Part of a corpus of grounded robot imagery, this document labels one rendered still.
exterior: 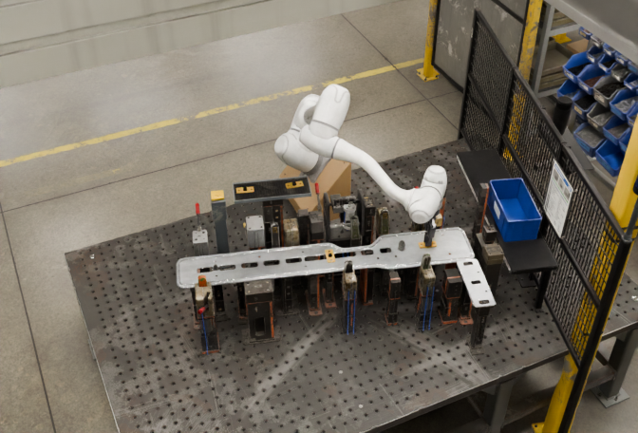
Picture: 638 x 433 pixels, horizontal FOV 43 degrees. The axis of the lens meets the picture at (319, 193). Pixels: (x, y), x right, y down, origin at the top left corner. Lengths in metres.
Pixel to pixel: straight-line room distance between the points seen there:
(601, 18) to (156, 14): 0.38
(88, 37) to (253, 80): 6.19
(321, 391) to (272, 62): 4.04
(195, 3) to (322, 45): 6.65
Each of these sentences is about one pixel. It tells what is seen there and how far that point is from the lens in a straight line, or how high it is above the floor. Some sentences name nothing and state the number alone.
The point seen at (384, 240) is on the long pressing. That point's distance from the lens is 3.89.
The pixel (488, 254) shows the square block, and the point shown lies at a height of 1.06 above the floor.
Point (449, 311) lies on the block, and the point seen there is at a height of 0.78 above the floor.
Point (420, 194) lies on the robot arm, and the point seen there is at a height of 1.43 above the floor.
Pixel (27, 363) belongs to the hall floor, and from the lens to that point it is 4.94.
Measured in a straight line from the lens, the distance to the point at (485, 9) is 6.06.
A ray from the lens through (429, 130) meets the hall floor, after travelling 6.34.
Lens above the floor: 3.66
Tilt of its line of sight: 40 degrees down
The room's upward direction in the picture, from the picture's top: straight up
